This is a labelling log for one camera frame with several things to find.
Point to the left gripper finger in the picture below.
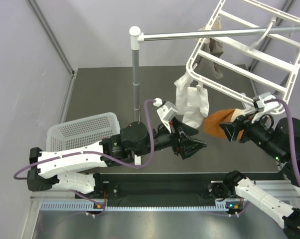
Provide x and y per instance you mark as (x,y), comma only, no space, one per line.
(189,148)
(180,126)

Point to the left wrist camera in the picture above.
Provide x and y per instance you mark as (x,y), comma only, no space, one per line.
(166,111)

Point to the white sock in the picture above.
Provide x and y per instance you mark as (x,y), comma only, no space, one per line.
(197,106)
(184,94)

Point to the metal drying rack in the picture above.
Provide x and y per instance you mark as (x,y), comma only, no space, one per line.
(137,74)

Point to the grey beige sock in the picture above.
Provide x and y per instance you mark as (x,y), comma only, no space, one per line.
(214,48)

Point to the white perforated plastic basket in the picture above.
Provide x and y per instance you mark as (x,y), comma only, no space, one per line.
(81,132)

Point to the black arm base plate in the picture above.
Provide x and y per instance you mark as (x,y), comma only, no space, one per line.
(132,194)

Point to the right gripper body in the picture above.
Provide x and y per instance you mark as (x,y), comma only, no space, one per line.
(245,122)

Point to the orange beige sock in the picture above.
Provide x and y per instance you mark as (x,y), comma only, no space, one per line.
(211,123)

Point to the slotted grey cable duct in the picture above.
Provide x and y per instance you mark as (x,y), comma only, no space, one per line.
(91,207)

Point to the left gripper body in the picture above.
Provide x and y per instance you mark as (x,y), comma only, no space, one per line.
(176,143)

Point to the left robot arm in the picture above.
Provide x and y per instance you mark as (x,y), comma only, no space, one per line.
(63,169)

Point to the white clip sock hanger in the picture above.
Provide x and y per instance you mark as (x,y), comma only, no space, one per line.
(279,18)

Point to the dark grey table mat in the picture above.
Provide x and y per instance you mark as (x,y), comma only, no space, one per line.
(102,90)

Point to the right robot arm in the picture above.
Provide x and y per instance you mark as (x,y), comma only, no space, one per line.
(280,142)

